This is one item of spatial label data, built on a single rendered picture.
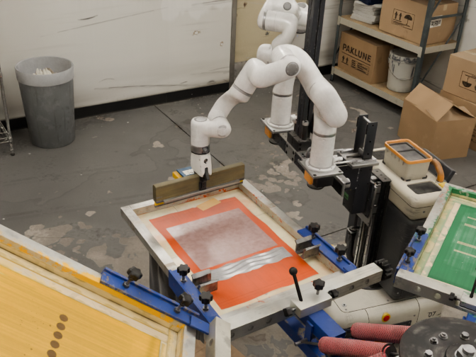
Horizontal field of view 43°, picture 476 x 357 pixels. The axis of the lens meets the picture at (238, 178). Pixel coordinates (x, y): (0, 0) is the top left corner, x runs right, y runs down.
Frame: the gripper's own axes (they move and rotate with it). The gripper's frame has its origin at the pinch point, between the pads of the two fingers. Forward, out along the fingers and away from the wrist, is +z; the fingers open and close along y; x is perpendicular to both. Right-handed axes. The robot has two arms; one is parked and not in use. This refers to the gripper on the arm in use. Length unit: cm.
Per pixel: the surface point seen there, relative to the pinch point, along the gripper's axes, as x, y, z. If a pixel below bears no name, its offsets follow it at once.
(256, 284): 4, -50, 15
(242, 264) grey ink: 2.8, -38.7, 14.0
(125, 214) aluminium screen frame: 29.7, 8.2, 10.7
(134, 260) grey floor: -6, 100, 110
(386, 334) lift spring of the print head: -3, -105, -4
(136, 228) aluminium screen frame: 29.8, -3.0, 10.8
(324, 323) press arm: 1, -84, 6
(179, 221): 10.5, -1.7, 14.4
